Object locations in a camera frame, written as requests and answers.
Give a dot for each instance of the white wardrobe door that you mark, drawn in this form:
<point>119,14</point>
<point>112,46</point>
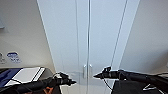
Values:
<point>66,33</point>
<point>106,33</point>

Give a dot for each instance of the white flat board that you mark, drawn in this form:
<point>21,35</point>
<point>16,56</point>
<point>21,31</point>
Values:
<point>28,74</point>

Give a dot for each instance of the blue object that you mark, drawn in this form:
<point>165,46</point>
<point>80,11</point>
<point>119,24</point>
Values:
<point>6,76</point>

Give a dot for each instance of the white wardrobe cabinet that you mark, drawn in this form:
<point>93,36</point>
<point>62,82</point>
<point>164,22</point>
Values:
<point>45,26</point>

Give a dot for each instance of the orange frame stand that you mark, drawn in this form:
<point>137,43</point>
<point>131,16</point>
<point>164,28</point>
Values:
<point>49,90</point>

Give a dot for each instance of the blue white wall sticker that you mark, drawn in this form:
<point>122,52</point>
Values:
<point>13,57</point>

